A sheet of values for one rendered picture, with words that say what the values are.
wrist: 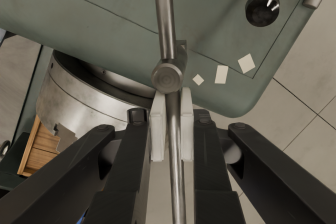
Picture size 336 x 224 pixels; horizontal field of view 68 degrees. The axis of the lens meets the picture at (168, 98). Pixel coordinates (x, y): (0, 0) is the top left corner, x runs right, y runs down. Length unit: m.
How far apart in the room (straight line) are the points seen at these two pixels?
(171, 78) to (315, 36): 1.97
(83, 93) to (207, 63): 0.21
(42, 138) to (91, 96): 0.49
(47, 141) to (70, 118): 0.45
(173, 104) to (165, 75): 0.03
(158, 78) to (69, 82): 0.30
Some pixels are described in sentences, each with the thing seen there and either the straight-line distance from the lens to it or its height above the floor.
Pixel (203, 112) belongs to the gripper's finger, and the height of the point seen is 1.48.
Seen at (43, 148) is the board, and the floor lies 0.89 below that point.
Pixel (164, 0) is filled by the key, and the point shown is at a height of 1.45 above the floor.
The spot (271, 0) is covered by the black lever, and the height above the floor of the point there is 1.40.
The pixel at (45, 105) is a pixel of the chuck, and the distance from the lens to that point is 0.52.
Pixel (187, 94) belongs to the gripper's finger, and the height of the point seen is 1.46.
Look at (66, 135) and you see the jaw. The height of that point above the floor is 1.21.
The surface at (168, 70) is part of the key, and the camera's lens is 0.17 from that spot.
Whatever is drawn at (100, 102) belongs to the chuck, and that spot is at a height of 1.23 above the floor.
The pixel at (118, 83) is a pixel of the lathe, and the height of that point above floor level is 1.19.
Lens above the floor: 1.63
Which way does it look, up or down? 66 degrees down
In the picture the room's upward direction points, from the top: 158 degrees clockwise
